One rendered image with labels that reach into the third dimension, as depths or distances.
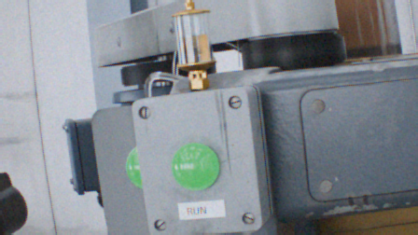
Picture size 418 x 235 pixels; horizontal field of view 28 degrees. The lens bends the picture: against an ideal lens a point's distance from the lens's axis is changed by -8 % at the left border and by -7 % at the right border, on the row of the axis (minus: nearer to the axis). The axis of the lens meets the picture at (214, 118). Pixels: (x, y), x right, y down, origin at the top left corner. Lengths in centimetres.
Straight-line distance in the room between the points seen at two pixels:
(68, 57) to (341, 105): 566
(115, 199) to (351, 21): 36
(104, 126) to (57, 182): 530
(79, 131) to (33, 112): 530
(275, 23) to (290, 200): 17
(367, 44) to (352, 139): 50
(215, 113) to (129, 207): 50
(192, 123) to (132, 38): 42
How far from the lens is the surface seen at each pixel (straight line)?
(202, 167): 54
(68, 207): 633
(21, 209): 92
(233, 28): 75
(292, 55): 70
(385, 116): 59
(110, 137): 103
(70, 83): 622
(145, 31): 93
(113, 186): 104
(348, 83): 59
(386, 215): 84
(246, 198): 55
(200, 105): 55
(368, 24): 108
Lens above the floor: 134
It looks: 3 degrees down
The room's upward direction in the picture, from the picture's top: 7 degrees counter-clockwise
